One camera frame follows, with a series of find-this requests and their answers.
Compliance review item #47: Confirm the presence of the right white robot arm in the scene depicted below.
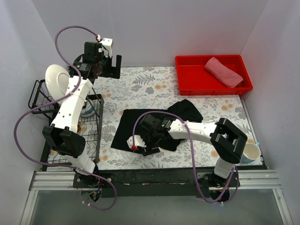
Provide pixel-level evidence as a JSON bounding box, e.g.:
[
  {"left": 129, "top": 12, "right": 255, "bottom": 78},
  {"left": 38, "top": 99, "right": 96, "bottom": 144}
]
[{"left": 127, "top": 111, "right": 248, "bottom": 186}]

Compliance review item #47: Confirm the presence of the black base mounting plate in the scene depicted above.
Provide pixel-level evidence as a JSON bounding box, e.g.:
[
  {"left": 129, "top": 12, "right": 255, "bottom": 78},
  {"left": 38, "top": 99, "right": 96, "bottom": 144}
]
[{"left": 73, "top": 167, "right": 238, "bottom": 198}]

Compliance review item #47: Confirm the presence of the blue ceramic mug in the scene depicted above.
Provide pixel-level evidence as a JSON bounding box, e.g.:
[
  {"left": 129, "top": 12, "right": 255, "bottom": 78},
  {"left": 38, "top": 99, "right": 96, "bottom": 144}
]
[{"left": 240, "top": 143, "right": 261, "bottom": 164}]

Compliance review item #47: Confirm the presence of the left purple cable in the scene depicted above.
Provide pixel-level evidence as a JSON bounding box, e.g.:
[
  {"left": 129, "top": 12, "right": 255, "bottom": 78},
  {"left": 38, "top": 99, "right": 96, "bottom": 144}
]
[{"left": 13, "top": 25, "right": 118, "bottom": 211}]

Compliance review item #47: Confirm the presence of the white patterned cup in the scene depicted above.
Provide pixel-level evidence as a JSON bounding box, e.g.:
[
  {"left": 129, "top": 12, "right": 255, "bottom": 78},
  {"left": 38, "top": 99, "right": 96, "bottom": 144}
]
[{"left": 80, "top": 105, "right": 95, "bottom": 118}]

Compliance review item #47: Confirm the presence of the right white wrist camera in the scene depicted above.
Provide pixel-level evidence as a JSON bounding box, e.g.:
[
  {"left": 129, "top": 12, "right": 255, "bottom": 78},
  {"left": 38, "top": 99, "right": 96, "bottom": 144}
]
[{"left": 127, "top": 135, "right": 146, "bottom": 153}]

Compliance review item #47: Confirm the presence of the purple cable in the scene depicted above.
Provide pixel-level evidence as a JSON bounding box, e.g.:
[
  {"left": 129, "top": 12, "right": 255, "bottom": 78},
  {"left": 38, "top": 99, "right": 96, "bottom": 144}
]
[
  {"left": 13, "top": 25, "right": 118, "bottom": 211},
  {"left": 131, "top": 111, "right": 241, "bottom": 204}
]

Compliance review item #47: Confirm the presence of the red plastic bin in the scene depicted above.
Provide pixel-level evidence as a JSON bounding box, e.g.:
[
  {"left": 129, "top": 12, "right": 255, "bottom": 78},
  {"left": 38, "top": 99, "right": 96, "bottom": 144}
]
[{"left": 175, "top": 55, "right": 253, "bottom": 96}]

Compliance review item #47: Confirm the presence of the aluminium frame rail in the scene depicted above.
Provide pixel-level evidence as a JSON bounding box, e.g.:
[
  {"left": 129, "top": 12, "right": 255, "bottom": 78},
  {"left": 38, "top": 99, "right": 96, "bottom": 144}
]
[{"left": 29, "top": 171, "right": 80, "bottom": 191}]

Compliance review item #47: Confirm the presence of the rolled pink t shirt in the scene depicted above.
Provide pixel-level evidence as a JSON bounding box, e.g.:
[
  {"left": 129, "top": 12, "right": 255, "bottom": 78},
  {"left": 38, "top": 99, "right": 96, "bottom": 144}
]
[{"left": 204, "top": 57, "right": 244, "bottom": 88}]

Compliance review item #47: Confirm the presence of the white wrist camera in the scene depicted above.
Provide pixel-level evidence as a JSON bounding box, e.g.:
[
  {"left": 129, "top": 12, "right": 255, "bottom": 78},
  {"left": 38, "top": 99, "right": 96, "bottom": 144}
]
[
  {"left": 100, "top": 38, "right": 113, "bottom": 58},
  {"left": 127, "top": 135, "right": 146, "bottom": 153}
]

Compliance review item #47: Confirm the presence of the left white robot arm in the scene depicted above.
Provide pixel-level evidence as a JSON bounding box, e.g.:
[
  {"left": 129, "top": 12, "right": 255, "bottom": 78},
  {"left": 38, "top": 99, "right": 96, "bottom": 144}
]
[{"left": 43, "top": 38, "right": 121, "bottom": 188}]

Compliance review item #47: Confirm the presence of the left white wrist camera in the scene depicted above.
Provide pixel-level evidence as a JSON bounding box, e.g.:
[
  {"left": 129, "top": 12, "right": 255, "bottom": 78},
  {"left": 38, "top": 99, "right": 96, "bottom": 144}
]
[{"left": 100, "top": 38, "right": 113, "bottom": 58}]

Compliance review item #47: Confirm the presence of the black t shirt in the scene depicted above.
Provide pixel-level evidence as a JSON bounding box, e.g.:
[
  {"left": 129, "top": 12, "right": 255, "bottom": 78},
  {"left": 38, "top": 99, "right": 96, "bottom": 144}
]
[{"left": 111, "top": 99, "right": 204, "bottom": 152}]

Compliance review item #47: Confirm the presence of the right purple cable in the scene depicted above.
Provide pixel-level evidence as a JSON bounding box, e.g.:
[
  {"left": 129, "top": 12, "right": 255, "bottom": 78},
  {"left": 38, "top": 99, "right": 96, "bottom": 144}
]
[{"left": 131, "top": 111, "right": 241, "bottom": 204}]

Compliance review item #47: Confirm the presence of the white ceramic plate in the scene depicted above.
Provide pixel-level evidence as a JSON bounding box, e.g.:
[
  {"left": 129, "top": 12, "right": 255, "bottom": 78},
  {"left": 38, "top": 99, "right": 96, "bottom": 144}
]
[{"left": 45, "top": 64, "right": 70, "bottom": 100}]

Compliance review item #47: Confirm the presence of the floral table mat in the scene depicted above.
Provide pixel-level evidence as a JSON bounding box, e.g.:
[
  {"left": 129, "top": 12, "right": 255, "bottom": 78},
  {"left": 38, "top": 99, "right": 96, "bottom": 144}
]
[{"left": 48, "top": 66, "right": 262, "bottom": 170}]

